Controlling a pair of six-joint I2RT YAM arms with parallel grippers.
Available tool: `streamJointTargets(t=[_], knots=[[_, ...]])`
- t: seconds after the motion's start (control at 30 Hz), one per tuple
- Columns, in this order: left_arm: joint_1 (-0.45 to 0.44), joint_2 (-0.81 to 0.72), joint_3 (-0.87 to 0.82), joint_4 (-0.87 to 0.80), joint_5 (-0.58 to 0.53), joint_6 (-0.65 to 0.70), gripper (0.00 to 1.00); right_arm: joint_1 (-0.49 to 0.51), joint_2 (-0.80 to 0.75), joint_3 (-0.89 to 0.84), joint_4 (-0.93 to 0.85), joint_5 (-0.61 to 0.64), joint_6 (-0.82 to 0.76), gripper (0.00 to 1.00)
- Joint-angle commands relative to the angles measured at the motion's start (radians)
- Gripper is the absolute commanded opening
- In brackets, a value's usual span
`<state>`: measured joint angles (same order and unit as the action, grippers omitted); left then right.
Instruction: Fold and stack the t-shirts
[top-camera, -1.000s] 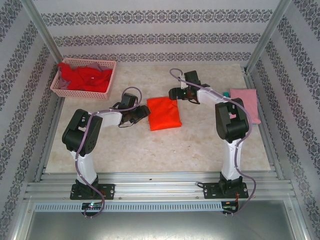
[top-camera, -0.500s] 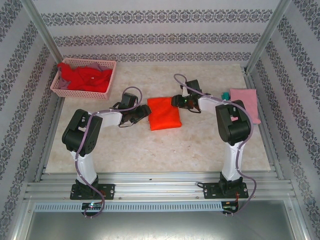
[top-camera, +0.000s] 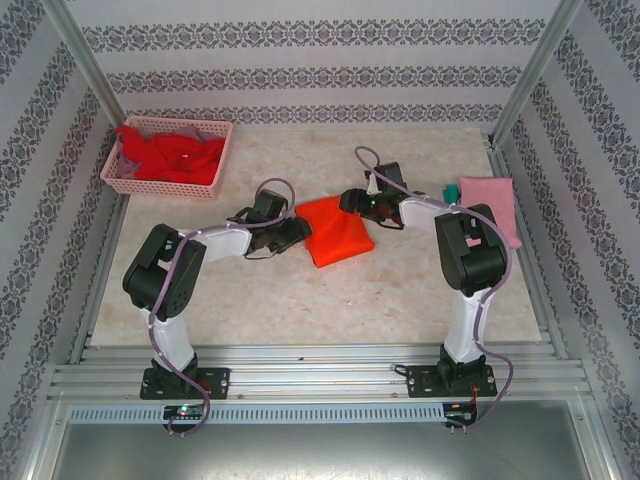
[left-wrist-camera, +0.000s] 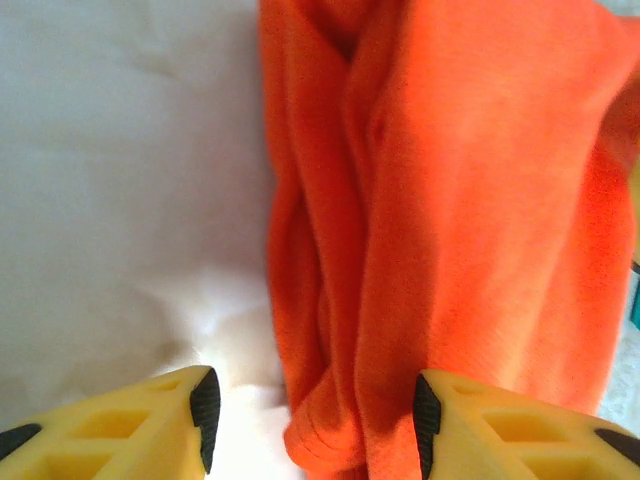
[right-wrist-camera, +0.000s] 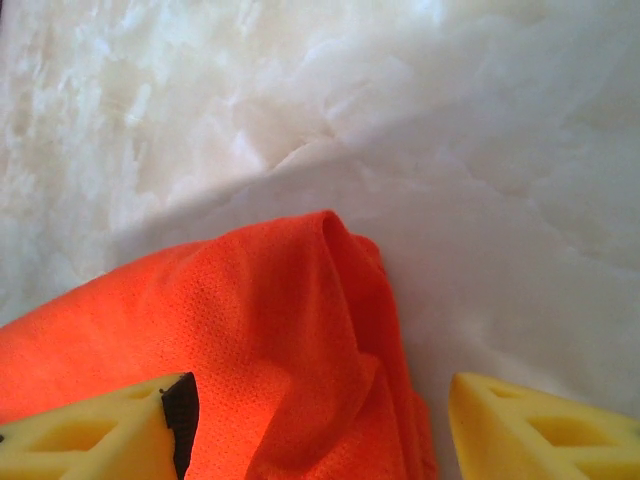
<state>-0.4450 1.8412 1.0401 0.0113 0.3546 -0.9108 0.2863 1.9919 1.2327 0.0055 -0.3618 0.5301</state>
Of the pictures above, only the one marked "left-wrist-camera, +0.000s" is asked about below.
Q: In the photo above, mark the teal folded t-shirt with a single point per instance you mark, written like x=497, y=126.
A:
x=636, y=300

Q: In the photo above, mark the orange t-shirt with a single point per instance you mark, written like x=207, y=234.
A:
x=450, y=200

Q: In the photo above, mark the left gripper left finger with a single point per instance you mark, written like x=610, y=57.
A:
x=125, y=435

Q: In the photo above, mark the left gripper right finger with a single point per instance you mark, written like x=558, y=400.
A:
x=500, y=435

